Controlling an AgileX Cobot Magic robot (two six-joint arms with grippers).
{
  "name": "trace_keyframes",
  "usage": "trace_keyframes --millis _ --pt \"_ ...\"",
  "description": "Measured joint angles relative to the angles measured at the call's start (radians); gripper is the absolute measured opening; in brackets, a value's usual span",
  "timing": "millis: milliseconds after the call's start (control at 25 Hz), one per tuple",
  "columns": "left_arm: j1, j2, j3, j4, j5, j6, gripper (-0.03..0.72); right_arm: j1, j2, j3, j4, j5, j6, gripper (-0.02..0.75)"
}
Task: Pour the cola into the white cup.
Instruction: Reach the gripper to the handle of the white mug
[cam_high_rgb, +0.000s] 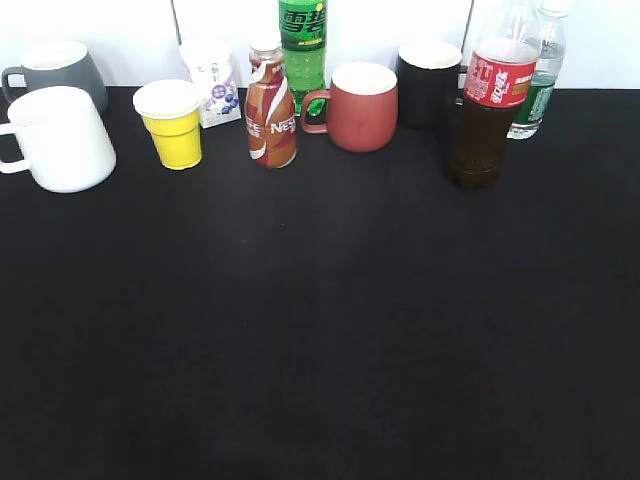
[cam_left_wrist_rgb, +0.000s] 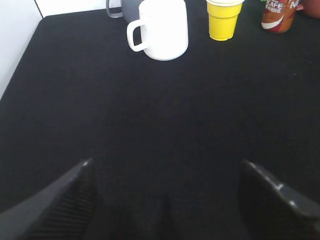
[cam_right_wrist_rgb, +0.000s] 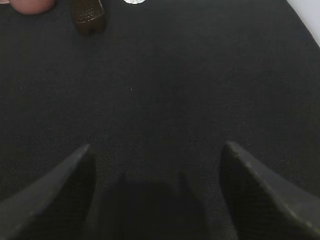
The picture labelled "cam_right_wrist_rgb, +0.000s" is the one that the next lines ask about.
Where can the brown iced tea bottle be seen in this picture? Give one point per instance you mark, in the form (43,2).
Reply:
(88,16)

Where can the black tablecloth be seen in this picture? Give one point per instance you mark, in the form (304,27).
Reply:
(156,95)

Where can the pink round object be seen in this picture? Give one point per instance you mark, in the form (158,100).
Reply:
(32,7)

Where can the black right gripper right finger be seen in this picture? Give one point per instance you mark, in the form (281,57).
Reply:
(262,204)

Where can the clear water bottle green label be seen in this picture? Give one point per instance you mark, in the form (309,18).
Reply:
(134,2)

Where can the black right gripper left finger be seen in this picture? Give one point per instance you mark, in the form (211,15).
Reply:
(55,207)

